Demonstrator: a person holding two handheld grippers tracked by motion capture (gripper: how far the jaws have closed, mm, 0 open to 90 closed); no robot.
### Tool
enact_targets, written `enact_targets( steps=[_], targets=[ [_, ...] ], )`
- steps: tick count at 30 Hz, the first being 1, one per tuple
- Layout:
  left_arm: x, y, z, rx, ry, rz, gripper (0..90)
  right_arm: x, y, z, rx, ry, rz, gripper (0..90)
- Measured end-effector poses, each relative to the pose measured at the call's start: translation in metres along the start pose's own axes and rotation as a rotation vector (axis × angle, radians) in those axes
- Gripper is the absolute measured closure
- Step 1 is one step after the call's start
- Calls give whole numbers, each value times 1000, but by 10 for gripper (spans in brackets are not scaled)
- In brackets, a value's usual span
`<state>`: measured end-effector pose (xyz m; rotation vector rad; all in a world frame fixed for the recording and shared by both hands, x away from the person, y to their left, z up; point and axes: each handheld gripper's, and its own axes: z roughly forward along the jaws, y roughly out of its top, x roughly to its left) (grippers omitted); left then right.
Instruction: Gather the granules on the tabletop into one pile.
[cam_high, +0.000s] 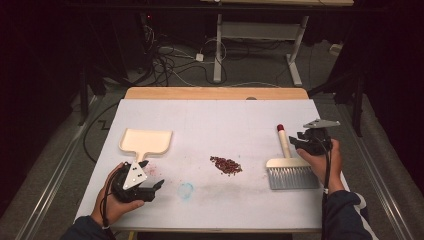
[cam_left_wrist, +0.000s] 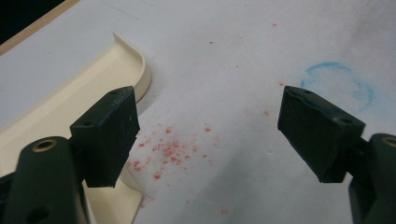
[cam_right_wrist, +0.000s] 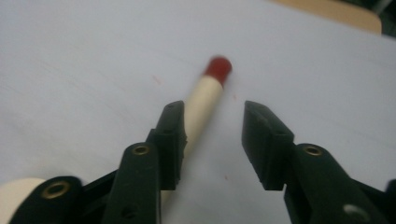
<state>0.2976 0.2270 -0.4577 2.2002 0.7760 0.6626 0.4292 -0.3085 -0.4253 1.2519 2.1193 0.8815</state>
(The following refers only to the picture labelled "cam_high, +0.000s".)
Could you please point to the white power adapter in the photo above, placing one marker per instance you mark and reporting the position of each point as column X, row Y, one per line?
column 199, row 57

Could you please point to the pile of brown beans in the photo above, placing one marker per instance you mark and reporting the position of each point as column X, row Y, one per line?
column 226, row 165

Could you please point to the cream plastic dustpan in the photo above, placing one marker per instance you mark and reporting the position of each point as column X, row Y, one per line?
column 146, row 141

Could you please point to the white standing desk frame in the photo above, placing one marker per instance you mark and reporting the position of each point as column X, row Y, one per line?
column 260, row 31

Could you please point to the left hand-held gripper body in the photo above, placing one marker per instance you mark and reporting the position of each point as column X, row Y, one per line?
column 131, row 181

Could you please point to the white table cover sheet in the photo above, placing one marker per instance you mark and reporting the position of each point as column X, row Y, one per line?
column 216, row 126

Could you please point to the black metal stand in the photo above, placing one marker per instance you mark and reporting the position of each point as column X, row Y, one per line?
column 356, row 100
column 85, row 93

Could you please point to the aluminium floor rail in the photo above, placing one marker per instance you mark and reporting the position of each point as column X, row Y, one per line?
column 56, row 176
column 376, row 180

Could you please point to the person's left hand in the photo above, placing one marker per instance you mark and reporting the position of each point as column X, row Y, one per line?
column 113, row 206

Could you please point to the person's right hand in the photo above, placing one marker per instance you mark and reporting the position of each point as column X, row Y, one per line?
column 321, row 166

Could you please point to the cream hand brush grey bristles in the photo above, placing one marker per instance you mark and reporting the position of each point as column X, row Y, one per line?
column 290, row 173

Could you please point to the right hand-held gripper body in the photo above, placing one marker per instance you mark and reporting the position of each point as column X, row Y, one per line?
column 316, row 140

